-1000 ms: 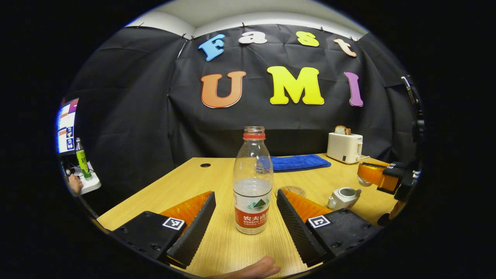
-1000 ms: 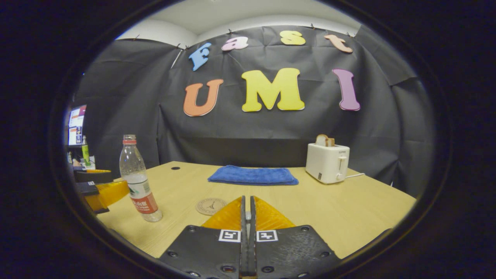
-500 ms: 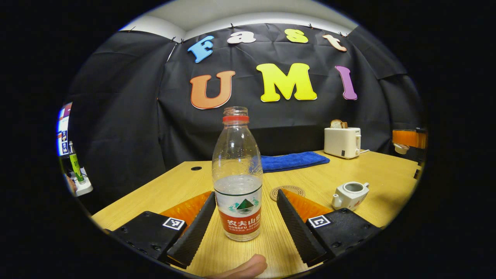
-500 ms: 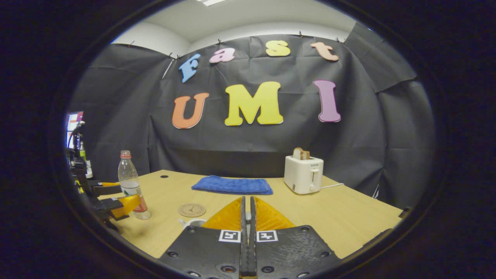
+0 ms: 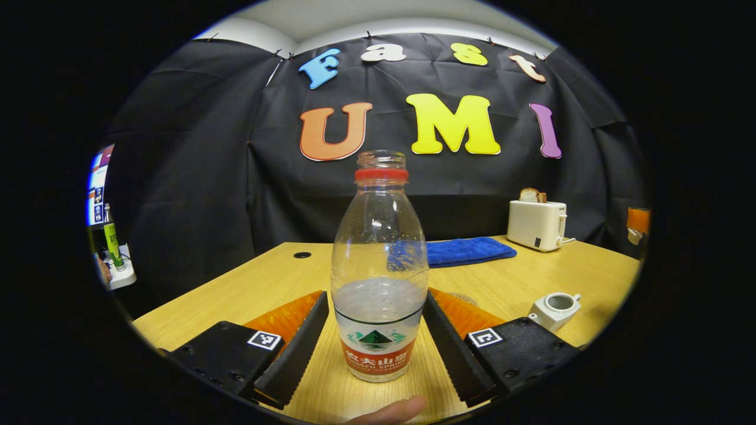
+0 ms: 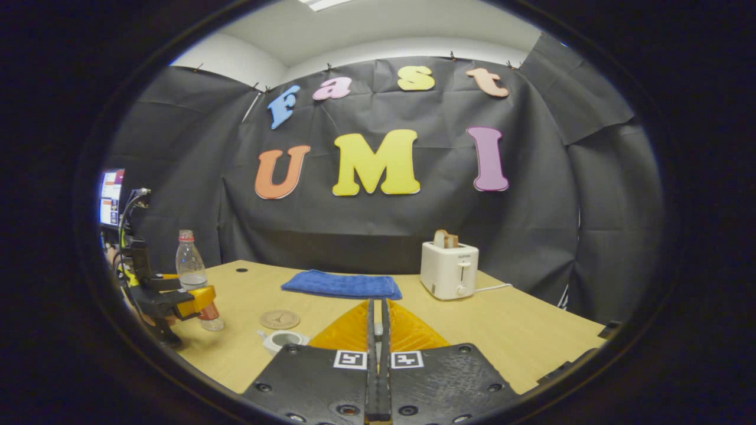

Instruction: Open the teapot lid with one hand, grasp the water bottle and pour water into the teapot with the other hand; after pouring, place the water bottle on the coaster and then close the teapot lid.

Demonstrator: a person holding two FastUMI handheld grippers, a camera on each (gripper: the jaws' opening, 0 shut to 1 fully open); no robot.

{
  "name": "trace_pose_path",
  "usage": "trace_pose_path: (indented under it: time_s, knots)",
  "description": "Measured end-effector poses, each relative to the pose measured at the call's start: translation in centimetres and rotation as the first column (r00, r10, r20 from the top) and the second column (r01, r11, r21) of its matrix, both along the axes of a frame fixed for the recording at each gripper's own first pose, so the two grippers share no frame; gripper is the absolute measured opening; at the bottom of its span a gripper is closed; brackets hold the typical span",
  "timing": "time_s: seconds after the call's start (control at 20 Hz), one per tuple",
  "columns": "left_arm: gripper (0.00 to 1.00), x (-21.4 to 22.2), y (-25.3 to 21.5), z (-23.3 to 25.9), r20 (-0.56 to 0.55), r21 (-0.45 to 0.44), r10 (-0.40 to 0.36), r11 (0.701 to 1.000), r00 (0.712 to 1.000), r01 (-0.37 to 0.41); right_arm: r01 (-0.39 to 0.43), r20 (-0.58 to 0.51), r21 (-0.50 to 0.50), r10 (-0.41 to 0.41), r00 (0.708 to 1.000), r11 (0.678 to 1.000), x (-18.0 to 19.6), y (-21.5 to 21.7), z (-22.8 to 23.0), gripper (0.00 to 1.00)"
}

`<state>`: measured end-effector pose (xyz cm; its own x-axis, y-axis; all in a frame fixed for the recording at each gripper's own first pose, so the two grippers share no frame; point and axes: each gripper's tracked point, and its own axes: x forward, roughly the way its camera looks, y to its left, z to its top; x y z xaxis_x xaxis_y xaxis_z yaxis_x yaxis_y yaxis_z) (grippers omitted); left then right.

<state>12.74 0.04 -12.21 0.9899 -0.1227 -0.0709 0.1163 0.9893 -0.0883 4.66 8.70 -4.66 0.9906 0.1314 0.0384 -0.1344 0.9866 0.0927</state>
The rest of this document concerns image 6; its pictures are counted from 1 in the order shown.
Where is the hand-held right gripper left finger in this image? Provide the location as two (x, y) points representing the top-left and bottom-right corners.
(242, 299), (376, 424)

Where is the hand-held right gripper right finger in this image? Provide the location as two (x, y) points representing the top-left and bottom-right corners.
(380, 299), (522, 424)

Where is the clear plastic water bottle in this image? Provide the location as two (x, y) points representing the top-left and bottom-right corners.
(175, 230), (225, 331)

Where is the white flower-painted teacup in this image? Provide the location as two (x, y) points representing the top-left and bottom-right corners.
(258, 329), (311, 355)

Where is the round wooden coaster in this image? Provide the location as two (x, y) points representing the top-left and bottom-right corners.
(260, 310), (301, 329)

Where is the computer monitor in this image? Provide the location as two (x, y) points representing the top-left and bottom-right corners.
(99, 169), (126, 228)

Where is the blue folded towel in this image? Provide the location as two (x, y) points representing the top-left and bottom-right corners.
(281, 270), (402, 300)

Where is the white toaster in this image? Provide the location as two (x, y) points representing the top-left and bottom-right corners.
(421, 241), (479, 300)

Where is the black backdrop cloth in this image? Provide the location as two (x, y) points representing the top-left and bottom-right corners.
(103, 32), (665, 325)

